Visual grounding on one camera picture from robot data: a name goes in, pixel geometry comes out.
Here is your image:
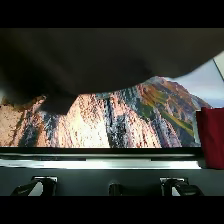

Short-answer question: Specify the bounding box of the grey garment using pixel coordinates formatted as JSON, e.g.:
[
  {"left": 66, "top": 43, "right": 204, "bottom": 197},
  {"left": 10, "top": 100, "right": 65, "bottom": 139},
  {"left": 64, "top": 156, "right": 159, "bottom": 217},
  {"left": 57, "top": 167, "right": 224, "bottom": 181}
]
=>
[{"left": 0, "top": 27, "right": 224, "bottom": 116}]

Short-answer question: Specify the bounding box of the red garment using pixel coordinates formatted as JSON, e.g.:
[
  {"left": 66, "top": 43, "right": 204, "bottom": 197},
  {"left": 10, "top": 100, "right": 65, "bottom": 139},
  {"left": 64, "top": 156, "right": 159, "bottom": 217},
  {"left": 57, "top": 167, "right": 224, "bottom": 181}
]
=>
[{"left": 195, "top": 106, "right": 224, "bottom": 170}]

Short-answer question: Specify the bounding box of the silver frame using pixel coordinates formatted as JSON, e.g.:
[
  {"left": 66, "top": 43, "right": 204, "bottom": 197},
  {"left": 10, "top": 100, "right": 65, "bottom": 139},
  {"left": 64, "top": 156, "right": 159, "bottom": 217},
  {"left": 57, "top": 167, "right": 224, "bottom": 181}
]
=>
[{"left": 0, "top": 153, "right": 224, "bottom": 197}]

